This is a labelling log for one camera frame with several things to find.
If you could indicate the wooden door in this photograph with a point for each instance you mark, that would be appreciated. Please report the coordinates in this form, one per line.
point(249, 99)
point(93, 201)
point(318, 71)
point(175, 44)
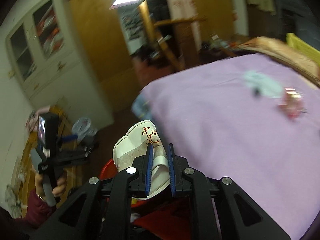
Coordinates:
point(101, 36)

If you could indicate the pink snack wrapper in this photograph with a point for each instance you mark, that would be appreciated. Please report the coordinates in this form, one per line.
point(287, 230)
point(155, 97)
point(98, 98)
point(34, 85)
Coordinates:
point(292, 104)

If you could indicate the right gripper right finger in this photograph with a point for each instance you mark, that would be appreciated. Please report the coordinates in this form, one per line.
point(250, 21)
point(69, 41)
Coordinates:
point(220, 208)

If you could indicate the yellow cloth on chair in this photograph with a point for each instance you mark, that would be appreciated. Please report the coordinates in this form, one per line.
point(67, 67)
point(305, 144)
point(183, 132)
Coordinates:
point(294, 42)

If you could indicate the red mesh trash basket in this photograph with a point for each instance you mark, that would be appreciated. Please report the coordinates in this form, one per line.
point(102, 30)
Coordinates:
point(108, 171)

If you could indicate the pink patterned curtain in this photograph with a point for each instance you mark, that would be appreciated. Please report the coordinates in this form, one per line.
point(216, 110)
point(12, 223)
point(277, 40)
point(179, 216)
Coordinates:
point(182, 9)

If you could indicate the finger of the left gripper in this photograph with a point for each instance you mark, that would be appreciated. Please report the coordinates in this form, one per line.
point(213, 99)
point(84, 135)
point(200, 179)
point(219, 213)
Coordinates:
point(68, 138)

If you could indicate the wooden armchair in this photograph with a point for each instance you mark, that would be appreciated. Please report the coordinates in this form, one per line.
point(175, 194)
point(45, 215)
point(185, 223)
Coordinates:
point(169, 42)

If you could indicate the white cabinet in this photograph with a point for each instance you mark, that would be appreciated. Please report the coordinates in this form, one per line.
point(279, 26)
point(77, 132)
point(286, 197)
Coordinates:
point(51, 65)

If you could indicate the purple bed sheet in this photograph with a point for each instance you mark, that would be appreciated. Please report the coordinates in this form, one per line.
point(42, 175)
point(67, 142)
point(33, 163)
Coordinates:
point(212, 117)

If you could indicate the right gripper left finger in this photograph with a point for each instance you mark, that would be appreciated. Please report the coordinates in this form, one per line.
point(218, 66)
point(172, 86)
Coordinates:
point(101, 209)

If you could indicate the white crushed paper cup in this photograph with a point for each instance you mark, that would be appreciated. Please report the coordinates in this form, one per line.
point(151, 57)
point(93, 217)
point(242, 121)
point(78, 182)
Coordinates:
point(134, 144)

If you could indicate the light blue flat mask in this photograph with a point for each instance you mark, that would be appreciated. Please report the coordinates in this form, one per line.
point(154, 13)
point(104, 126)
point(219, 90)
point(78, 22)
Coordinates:
point(263, 85)

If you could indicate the brown satin pillow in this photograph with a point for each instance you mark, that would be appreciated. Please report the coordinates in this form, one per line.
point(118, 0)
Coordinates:
point(279, 51)

